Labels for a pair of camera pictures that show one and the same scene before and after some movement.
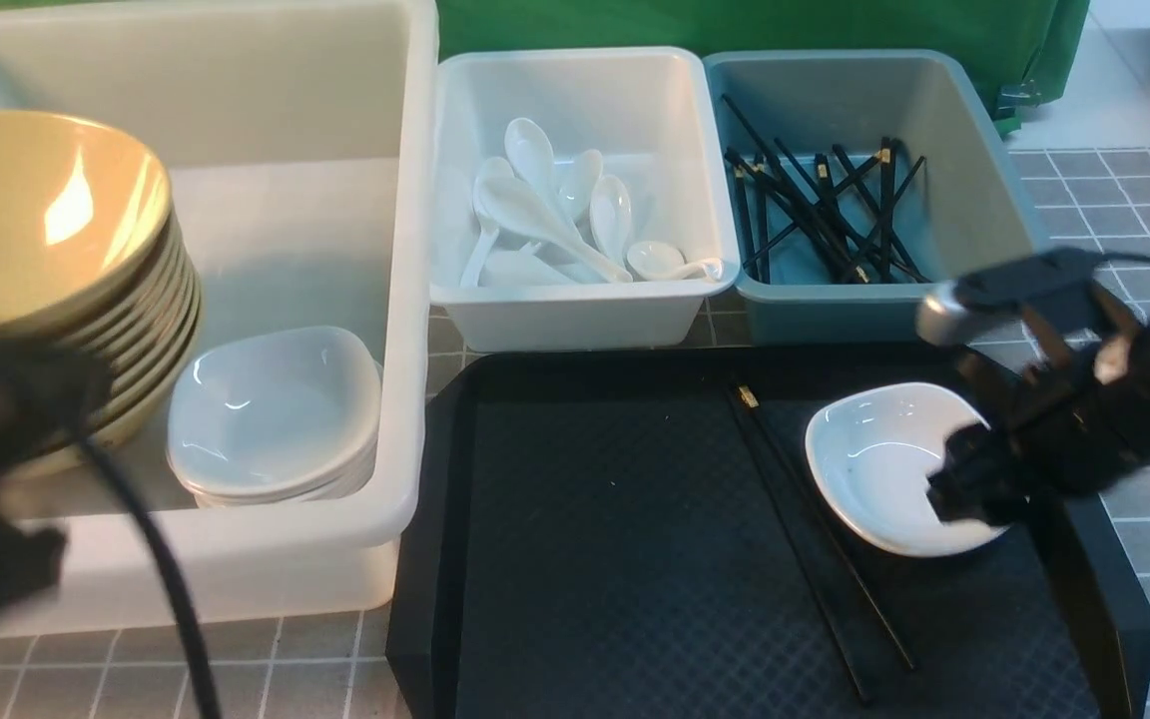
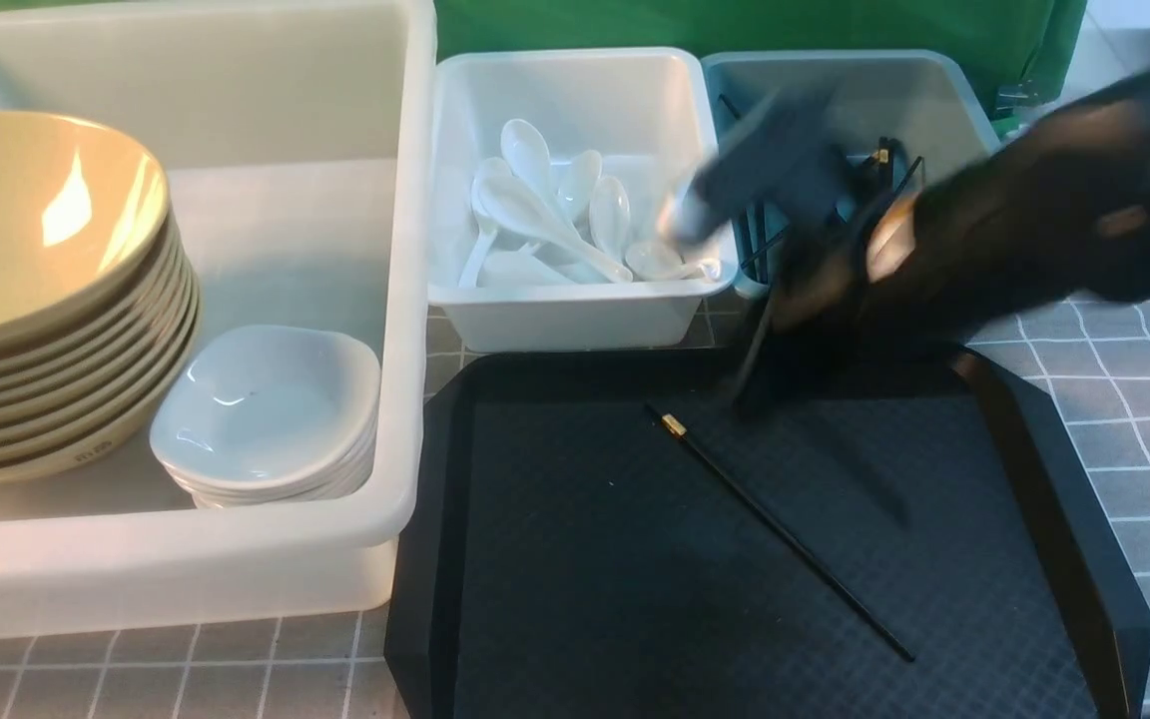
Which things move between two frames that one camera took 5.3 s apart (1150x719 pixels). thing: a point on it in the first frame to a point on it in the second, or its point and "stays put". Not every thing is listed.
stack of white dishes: x=283 y=418 stays put
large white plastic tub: x=297 y=143 stays put
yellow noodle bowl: x=39 y=216 stays put
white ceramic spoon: x=518 y=212 stays put
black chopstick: x=854 y=666 to x=674 y=427
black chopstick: x=753 y=402 to x=756 y=354
